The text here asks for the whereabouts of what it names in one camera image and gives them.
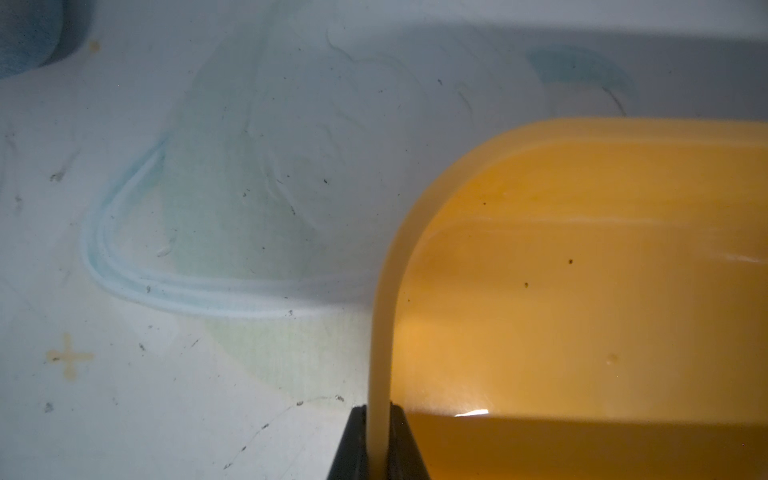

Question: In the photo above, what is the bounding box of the clear plastic box lid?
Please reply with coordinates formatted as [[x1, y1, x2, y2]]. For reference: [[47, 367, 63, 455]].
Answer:
[[82, 30, 551, 318]]

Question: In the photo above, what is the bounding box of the blue-grey fabric case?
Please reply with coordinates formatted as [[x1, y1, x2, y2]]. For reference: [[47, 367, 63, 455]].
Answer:
[[0, 0, 64, 78]]

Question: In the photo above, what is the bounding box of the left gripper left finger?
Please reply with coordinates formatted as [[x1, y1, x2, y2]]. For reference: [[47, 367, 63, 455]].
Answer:
[[327, 405, 369, 480]]

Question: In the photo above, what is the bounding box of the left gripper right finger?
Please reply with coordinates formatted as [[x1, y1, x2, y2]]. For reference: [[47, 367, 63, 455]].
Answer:
[[388, 404, 430, 480]]

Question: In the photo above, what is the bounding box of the yellow plastic storage box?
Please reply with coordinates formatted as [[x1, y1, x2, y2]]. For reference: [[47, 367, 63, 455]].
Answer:
[[366, 118, 767, 479]]

